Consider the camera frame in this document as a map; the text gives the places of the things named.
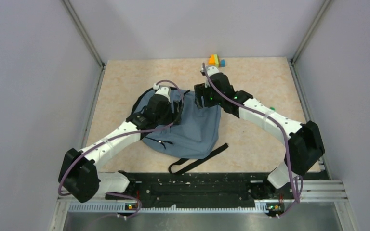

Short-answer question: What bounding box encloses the wrist white camera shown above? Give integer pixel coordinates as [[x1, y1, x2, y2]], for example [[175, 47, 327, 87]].
[[153, 83, 171, 102], [200, 66, 220, 77]]

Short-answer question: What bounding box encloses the colourful sticky note stack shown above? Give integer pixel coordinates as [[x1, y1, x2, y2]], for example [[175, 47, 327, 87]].
[[208, 54, 226, 68]]

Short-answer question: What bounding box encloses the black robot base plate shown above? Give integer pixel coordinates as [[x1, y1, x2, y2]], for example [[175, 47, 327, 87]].
[[123, 172, 293, 208]]

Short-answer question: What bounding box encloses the blue-grey student backpack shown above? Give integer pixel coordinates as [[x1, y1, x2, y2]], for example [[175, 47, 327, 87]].
[[142, 88, 228, 175]]

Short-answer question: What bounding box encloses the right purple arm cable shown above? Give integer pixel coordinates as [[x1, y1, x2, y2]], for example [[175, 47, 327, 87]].
[[202, 62, 304, 220]]

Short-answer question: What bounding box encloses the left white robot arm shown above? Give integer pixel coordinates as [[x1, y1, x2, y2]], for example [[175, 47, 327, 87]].
[[58, 93, 185, 203]]

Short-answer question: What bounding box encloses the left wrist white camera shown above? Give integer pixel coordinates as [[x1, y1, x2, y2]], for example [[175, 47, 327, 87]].
[[153, 83, 171, 102]]

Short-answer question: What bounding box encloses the aluminium frame rail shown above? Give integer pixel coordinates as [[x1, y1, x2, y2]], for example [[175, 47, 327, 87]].
[[49, 180, 359, 231]]

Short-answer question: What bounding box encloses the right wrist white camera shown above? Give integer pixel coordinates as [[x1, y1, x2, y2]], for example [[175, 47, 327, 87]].
[[200, 66, 220, 77]]

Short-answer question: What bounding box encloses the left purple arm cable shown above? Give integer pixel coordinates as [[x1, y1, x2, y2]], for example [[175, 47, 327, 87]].
[[58, 79, 185, 220]]

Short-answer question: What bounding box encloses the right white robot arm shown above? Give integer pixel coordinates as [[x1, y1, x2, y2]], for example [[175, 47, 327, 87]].
[[194, 71, 325, 198]]

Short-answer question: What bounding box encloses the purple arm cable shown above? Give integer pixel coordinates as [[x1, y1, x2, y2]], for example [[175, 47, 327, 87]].
[[58, 79, 185, 220], [202, 62, 304, 220]]

